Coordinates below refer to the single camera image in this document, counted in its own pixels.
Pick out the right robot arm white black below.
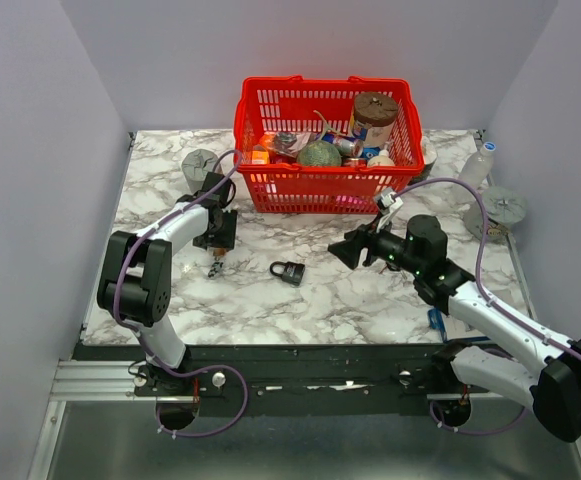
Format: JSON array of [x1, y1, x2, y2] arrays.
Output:
[[328, 215, 581, 442]]

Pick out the green melon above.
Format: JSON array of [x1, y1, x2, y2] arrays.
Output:
[[297, 140, 342, 167]]

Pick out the black padlock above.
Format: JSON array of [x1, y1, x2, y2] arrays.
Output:
[[269, 261, 305, 287]]

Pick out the brown lid cylindrical canister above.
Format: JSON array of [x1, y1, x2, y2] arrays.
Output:
[[350, 92, 399, 148]]

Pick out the red blue drink can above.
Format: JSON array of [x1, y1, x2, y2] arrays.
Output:
[[322, 133, 364, 158]]

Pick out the red plastic basket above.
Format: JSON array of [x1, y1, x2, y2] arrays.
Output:
[[233, 75, 424, 214]]

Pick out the crumpled snack packet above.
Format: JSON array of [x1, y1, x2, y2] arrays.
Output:
[[259, 131, 317, 158]]

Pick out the key with astronaut keychain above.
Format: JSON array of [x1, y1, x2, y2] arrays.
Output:
[[207, 256, 225, 279]]

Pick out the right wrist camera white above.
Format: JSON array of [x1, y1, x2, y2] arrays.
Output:
[[374, 187, 403, 232]]

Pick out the grey taped can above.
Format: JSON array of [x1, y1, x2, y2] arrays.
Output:
[[181, 149, 222, 193], [463, 186, 527, 243]]

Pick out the orange small box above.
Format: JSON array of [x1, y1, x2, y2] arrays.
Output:
[[250, 150, 270, 165]]

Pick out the grey taped can right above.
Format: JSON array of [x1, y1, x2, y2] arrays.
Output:
[[463, 186, 527, 243]]

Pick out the brass padlock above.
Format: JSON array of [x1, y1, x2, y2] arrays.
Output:
[[213, 248, 227, 258]]

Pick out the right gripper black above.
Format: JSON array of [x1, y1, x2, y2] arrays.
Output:
[[328, 211, 425, 275]]

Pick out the black mounting rail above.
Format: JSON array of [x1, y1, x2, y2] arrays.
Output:
[[73, 344, 480, 421]]

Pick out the grey taped can left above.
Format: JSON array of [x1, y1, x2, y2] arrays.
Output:
[[181, 149, 222, 193]]

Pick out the blue white booklet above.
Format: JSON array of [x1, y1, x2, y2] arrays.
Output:
[[427, 308, 489, 343]]

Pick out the red soda can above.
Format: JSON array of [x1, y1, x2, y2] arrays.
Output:
[[342, 158, 367, 168]]

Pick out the clear plastic water bottle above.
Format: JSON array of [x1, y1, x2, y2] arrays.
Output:
[[451, 142, 496, 204]]

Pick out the white pump bottle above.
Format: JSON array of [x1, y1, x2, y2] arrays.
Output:
[[366, 145, 395, 168]]

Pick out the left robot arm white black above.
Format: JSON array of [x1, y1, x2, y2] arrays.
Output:
[[96, 172, 237, 395]]

